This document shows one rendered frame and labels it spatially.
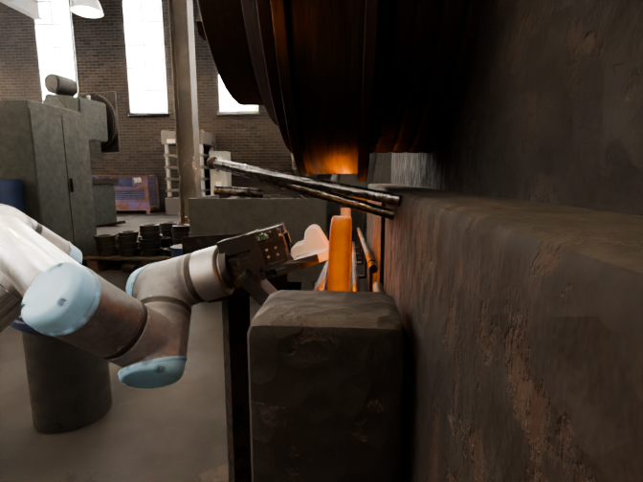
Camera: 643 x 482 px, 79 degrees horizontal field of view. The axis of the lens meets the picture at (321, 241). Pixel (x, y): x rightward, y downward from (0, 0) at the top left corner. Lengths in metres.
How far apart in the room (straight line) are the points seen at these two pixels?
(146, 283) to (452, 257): 0.61
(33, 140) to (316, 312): 3.81
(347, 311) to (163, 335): 0.42
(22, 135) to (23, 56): 10.07
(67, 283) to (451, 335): 0.49
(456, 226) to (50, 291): 0.51
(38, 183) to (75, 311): 3.44
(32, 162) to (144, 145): 8.06
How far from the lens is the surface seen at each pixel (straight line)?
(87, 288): 0.57
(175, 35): 7.99
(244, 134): 10.93
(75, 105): 8.33
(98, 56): 12.83
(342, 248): 0.59
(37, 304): 0.59
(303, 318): 0.25
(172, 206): 10.48
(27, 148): 4.01
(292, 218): 2.90
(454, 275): 0.16
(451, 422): 0.18
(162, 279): 0.71
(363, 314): 0.25
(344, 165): 0.44
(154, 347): 0.63
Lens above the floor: 0.88
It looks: 9 degrees down
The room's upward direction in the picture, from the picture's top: straight up
